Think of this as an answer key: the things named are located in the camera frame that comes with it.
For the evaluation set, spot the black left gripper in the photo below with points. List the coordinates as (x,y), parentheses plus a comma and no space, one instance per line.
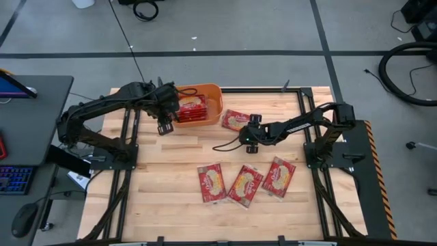
(167,100)

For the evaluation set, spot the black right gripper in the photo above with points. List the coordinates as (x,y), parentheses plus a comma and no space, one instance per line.
(254,134)

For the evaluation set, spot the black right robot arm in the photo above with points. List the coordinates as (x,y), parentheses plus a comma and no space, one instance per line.
(300,124)

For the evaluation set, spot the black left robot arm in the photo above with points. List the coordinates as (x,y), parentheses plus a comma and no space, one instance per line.
(102,100)

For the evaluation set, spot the orange plastic basket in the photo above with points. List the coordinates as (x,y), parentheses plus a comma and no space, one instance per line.
(215,99)

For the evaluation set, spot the black box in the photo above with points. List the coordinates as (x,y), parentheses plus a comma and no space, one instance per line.
(68,160)

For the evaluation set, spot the dark grey desk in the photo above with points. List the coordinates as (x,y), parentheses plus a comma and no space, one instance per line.
(44,112)

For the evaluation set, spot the black hazard striped platform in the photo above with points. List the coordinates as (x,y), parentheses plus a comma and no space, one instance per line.
(368,191)

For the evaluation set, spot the white bucket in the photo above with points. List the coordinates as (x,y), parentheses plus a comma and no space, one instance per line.
(83,2)

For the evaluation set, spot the grey chair leg with caster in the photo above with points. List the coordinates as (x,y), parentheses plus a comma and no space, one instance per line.
(409,145)

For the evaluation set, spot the black keyboard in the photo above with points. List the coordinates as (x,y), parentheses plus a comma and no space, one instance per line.
(13,179)

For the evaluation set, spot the laptop with purple screen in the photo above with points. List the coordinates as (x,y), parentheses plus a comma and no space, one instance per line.
(10,89)

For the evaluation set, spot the red packet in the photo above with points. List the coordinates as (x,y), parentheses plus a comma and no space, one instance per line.
(2,148)

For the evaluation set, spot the black computer mouse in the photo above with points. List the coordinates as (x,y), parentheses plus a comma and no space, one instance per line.
(24,220)

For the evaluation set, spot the black caster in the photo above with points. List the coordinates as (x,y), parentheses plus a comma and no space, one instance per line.
(432,192)

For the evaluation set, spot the black equipment case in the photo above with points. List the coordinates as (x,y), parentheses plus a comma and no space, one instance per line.
(423,13)

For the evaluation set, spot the black aluminium table frame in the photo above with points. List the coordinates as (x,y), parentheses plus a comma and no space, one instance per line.
(259,90)

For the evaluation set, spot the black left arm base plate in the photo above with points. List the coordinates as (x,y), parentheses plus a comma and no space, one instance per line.
(102,164)

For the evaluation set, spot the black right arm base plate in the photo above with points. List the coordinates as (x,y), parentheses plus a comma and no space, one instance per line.
(345,151)

